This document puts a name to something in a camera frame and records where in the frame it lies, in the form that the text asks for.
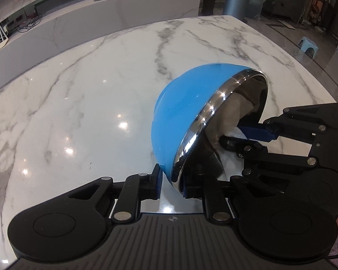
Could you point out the grey trash can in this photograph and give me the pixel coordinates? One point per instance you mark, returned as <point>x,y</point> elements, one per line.
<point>236,2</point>

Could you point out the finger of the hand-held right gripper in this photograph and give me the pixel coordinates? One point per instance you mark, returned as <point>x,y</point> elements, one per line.
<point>256,133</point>
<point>270,160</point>

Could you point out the blue plastic stool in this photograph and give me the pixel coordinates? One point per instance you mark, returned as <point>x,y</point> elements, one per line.
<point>308,46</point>

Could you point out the blue steel bowl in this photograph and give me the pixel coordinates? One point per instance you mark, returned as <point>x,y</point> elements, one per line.
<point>186,104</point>

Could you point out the black soundbar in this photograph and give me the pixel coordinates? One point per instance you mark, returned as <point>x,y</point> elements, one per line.
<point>56,2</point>

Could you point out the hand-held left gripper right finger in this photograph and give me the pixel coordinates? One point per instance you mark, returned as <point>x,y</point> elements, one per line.
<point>187,188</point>

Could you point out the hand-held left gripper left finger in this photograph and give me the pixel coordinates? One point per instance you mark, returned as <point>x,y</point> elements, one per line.
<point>157,182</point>

